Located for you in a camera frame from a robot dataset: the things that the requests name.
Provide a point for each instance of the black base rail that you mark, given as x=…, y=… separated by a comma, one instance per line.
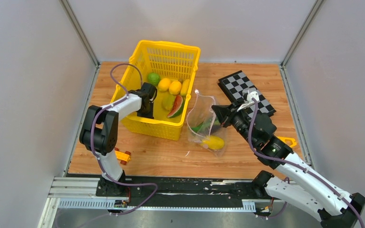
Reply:
x=161, y=194

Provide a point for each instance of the orange plastic handle piece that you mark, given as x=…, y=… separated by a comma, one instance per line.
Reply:
x=291, y=142

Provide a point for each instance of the yellow green star fruit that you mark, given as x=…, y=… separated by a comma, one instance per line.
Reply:
x=168, y=102

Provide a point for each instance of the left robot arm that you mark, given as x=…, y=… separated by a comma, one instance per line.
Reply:
x=100, y=131

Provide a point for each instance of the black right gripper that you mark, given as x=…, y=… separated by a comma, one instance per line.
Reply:
x=222, y=111

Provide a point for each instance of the purple eggplant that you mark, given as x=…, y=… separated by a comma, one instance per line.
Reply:
x=215, y=128

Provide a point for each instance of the yellow lemon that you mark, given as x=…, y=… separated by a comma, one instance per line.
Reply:
x=164, y=84

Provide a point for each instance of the black white chessboard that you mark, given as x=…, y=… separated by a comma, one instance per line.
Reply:
x=236, y=85

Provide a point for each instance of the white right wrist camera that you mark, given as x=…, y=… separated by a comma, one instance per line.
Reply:
x=250, y=97

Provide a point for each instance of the clear zip top bag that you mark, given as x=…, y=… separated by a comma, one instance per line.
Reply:
x=202, y=112

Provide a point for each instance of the yellow mango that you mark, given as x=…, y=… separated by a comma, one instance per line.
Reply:
x=175, y=87

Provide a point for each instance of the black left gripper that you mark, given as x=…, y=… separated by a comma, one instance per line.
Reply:
x=150, y=115

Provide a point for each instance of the watermelon slice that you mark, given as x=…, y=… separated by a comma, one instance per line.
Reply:
x=177, y=108

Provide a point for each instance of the yellow plastic basket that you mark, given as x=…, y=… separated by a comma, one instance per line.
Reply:
x=170, y=60

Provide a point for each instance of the yellow toy car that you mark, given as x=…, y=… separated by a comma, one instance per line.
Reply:
x=123, y=157

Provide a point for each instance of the green round vegetable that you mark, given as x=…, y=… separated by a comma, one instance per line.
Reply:
x=154, y=78

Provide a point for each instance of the green bean pod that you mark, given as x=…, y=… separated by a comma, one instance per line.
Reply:
x=205, y=125

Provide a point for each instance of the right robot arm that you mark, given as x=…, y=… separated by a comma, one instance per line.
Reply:
x=330, y=205

